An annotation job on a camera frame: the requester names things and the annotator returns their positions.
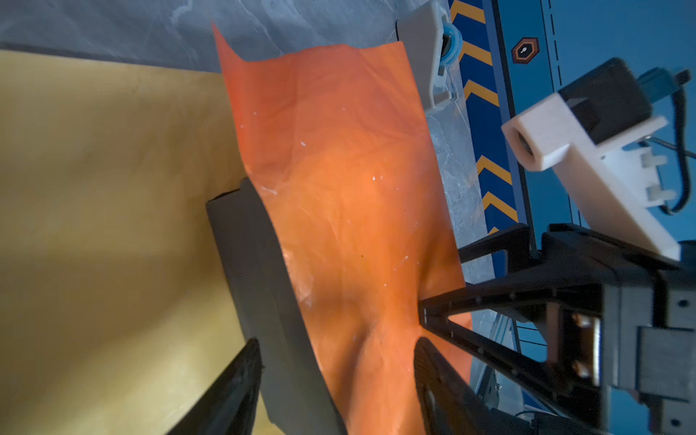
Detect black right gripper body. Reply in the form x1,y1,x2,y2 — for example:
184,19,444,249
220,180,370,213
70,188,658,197
543,224,695,434

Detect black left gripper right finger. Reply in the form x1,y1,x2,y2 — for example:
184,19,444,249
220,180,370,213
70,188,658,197
414,337,522,434

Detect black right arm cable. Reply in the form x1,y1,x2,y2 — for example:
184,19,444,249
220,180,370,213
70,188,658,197
641,86,692,216

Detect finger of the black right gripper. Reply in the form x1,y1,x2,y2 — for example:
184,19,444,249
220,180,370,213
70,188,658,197
458,223,536,266
419,279,604,424

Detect white tape dispenser blue roll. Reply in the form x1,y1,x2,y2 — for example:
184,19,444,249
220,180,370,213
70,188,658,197
396,1,463,114

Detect dark blue gift box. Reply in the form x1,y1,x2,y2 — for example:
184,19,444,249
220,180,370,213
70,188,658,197
206,179,346,434

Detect yellow wrapping paper sheet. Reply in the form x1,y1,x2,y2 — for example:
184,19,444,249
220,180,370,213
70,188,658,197
1,34,464,434

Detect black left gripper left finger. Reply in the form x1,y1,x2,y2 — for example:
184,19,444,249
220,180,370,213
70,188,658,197
170,338,263,434

